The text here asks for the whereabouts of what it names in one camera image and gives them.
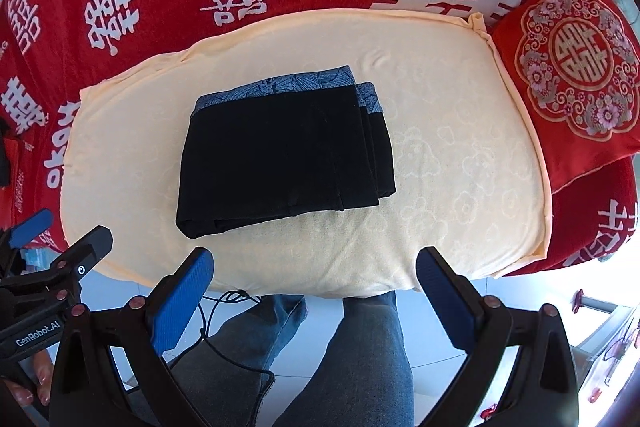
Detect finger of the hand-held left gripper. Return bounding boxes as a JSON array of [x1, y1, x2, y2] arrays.
[[0, 208, 54, 258], [27, 226, 114, 290]]

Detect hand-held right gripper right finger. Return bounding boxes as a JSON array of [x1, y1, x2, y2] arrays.
[[415, 246, 588, 427]]

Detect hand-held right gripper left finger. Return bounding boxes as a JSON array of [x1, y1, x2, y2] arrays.
[[47, 247, 216, 427]]

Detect black pants with blue waistband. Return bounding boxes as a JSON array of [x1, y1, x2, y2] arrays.
[[175, 64, 397, 239]]

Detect person's left hand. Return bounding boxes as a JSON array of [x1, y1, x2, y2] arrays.
[[0, 351, 54, 408]]

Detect red bag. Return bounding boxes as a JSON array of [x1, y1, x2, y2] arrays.
[[0, 139, 48, 220]]

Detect person's left leg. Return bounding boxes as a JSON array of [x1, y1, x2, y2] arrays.
[[165, 294, 308, 427]]

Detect person's leg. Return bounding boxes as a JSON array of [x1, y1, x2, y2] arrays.
[[257, 289, 417, 427], [165, 294, 308, 427]]

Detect person's right leg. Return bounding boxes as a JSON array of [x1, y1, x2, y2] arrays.
[[257, 289, 417, 427]]

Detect cream cushion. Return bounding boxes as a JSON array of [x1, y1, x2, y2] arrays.
[[59, 7, 553, 300]]

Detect white cabinet with red decals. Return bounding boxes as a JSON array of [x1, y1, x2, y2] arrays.
[[565, 288, 638, 423]]

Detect red embroidered pillow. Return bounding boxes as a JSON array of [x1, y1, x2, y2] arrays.
[[492, 0, 640, 196]]

